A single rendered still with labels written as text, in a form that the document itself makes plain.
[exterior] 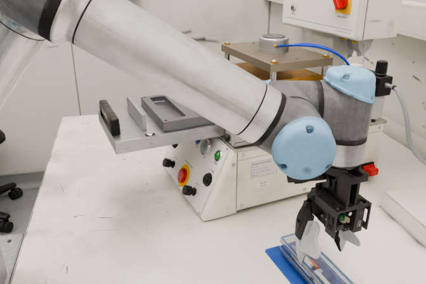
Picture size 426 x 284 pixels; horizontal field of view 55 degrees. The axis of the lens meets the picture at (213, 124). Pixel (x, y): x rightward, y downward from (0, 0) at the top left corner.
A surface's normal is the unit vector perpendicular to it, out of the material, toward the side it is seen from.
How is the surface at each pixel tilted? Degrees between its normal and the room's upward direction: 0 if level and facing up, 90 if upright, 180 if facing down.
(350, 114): 90
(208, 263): 0
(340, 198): 90
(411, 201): 0
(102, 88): 90
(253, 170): 90
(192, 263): 0
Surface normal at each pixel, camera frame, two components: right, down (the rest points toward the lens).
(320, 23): -0.91, 0.15
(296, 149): 0.00, 0.38
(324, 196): 0.01, -0.93
